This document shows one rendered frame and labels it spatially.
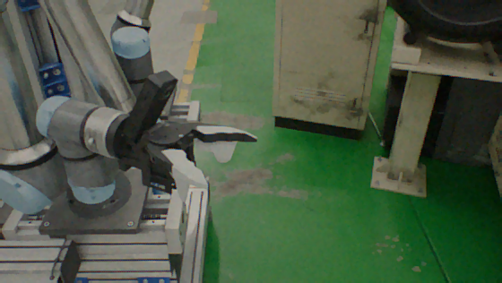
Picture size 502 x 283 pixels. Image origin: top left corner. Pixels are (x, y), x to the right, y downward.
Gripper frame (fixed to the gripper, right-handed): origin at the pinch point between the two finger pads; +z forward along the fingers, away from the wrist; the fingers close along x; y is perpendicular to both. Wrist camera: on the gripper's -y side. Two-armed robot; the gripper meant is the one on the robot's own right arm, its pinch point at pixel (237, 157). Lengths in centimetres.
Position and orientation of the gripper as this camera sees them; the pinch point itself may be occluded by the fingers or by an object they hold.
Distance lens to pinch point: 58.5
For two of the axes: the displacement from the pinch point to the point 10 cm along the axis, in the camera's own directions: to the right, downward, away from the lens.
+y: -0.6, 8.8, 4.6
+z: 9.1, 2.4, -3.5
